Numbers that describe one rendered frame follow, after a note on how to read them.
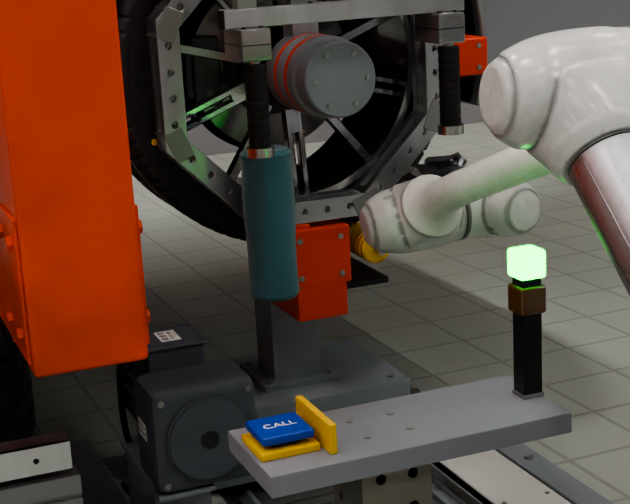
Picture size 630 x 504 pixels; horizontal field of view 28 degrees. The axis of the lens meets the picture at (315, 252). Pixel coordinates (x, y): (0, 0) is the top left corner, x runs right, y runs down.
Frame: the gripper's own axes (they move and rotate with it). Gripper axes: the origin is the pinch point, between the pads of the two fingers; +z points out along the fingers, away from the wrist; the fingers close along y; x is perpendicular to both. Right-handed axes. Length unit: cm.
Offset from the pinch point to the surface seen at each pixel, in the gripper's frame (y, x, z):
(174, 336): -51, 22, -11
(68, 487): -76, 31, -39
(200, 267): -37, -53, 191
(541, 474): -30, -49, -23
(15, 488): -81, 38, -39
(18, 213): -49, 65, -47
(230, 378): -50, 17, -30
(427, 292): 0, -90, 122
